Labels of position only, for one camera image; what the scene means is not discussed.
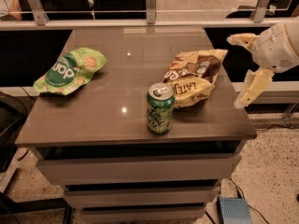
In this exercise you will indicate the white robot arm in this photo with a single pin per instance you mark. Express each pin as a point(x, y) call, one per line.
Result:
point(275, 50)

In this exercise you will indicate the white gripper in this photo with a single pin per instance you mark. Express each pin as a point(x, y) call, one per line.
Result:
point(273, 50)

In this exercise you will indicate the green chip bag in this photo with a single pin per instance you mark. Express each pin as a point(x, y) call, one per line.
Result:
point(71, 71)

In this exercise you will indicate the brown yellow chip bag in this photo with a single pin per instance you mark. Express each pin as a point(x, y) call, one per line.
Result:
point(192, 75)

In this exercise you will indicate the blue perforated box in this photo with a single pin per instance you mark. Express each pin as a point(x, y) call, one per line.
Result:
point(233, 211)

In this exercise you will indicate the grey drawer cabinet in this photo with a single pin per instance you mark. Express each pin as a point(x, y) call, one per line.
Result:
point(95, 143)

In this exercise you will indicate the metal railing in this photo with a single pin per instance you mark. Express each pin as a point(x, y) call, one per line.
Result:
point(207, 13)

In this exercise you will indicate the green soda can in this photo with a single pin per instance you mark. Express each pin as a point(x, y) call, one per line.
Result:
point(160, 106)

